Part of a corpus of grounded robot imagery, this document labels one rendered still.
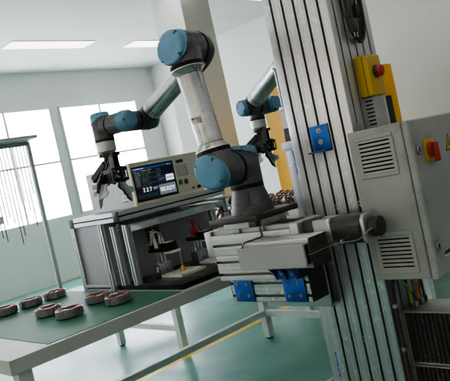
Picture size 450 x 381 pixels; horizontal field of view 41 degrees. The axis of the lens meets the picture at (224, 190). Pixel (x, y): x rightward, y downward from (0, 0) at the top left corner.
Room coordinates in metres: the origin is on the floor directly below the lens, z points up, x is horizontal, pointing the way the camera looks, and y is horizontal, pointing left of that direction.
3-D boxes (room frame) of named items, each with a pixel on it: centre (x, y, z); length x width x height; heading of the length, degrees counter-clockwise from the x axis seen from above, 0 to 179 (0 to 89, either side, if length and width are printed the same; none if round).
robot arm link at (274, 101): (2.80, -0.28, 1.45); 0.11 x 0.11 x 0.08; 38
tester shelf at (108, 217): (3.07, 0.40, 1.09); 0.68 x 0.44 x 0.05; 134
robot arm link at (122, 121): (2.21, 0.31, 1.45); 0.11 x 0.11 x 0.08; 53
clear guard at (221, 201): (2.97, 0.05, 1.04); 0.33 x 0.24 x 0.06; 44
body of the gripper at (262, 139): (2.89, -0.23, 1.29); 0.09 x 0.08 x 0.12; 45
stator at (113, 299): (2.47, 0.53, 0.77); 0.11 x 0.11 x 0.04
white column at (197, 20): (7.13, 0.05, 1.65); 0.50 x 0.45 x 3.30; 44
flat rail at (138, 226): (2.91, 0.25, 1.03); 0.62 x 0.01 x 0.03; 134
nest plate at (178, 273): (2.76, 0.26, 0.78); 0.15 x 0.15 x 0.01; 44
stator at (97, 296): (2.60, 0.64, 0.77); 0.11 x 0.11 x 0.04
